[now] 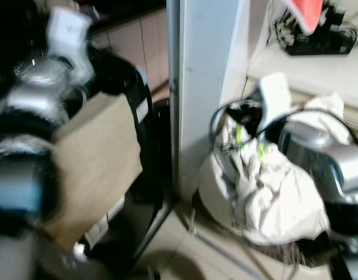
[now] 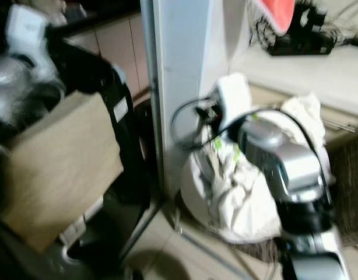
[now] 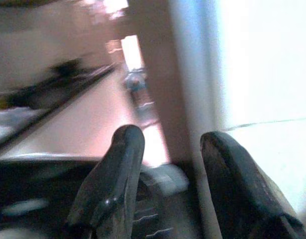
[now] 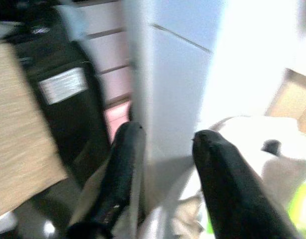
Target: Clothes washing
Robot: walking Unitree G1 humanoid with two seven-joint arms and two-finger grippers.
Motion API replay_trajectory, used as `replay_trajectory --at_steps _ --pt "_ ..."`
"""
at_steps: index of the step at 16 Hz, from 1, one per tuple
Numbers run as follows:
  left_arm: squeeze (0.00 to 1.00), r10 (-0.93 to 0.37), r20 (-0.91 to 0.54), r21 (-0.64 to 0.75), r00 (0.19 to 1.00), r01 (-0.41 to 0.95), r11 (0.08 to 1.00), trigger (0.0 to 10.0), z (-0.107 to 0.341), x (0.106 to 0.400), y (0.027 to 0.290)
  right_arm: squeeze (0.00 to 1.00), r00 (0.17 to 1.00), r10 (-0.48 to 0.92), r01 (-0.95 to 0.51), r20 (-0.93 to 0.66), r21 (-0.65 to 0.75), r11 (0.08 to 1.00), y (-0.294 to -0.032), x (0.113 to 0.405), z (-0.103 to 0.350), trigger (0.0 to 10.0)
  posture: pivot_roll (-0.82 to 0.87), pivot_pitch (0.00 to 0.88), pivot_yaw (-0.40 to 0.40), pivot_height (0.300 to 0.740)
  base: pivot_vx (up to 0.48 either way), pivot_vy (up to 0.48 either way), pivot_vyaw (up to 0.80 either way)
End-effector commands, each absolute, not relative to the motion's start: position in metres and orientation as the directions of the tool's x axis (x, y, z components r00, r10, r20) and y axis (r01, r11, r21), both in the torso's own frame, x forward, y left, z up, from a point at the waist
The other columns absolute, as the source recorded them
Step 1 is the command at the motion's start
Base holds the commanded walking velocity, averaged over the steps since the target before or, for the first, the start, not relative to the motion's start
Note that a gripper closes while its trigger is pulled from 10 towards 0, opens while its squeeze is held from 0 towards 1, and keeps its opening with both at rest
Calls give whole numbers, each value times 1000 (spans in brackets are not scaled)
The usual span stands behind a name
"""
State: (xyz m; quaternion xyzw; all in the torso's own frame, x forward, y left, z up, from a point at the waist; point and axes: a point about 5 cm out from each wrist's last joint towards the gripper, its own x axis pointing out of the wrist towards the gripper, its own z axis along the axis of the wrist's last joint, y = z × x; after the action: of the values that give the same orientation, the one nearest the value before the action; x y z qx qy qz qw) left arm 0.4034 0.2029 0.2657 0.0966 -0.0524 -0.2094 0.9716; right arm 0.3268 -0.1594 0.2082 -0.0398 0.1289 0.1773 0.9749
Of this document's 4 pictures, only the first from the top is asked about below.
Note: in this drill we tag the white clothes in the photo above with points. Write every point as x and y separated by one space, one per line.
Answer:
272 192

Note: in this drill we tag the black device on counter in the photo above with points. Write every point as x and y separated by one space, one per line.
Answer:
322 41

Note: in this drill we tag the white pillar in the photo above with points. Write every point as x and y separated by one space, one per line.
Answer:
205 87

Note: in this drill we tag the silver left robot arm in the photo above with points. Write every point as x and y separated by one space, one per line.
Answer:
27 93

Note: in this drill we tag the red cloth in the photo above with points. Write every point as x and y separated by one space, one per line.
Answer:
307 13

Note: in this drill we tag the brown cardboard sheet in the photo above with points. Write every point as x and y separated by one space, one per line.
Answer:
97 163

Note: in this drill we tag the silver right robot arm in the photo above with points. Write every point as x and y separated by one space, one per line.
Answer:
333 163

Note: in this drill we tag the light wooden cabinet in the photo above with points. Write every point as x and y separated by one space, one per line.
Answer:
135 46

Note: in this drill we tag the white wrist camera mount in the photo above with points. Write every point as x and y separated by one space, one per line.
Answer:
68 35
274 99

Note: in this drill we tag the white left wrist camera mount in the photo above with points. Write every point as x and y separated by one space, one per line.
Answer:
68 35

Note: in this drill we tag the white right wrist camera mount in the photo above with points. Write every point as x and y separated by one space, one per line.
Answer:
274 99

